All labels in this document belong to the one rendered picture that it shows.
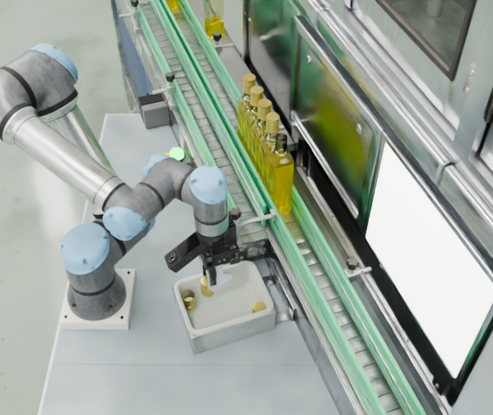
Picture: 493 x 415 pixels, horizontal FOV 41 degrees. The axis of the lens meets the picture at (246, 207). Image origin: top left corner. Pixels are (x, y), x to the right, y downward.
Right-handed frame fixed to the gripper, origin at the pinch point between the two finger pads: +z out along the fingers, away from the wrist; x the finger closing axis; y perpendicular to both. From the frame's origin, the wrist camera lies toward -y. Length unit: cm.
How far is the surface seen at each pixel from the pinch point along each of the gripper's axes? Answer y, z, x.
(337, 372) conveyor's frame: 20.3, 4.8, -30.9
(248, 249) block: 14.6, 6.1, 10.5
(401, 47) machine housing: 44, -55, 1
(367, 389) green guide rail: 21.8, -3.2, -40.2
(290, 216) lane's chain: 28.5, 4.0, 15.6
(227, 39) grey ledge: 41, 3, 102
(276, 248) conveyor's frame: 20.8, 4.1, 6.9
